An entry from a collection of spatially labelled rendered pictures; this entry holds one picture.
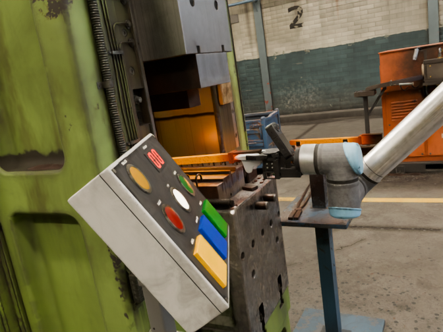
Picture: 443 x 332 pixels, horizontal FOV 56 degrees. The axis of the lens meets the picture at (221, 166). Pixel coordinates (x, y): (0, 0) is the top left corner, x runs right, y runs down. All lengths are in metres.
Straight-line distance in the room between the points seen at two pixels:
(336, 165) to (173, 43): 0.55
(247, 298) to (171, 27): 0.82
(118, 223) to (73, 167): 0.49
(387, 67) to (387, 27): 4.08
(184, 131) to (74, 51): 0.74
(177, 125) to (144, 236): 1.09
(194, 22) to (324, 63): 7.71
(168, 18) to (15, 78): 0.44
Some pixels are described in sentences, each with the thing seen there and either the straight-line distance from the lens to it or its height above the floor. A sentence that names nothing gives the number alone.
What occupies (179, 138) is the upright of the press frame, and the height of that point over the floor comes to 1.07.
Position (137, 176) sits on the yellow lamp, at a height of 1.17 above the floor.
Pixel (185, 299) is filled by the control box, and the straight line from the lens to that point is 0.66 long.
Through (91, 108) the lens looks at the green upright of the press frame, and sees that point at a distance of 1.04.
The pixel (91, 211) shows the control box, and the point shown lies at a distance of 0.63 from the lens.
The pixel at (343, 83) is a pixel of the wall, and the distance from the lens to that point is 8.81.
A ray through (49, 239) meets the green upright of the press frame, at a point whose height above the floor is 0.90.
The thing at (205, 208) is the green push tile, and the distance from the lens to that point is 0.86.
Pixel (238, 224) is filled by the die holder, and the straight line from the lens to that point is 1.23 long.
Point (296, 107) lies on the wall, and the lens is 9.08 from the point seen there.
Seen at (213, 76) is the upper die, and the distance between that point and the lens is 1.26.
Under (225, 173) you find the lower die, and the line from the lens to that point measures 1.32.
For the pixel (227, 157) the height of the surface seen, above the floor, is 1.04.
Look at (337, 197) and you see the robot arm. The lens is 1.21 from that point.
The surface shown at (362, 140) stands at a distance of 1.86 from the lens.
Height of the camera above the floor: 1.31
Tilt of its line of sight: 13 degrees down
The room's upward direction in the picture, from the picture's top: 9 degrees counter-clockwise
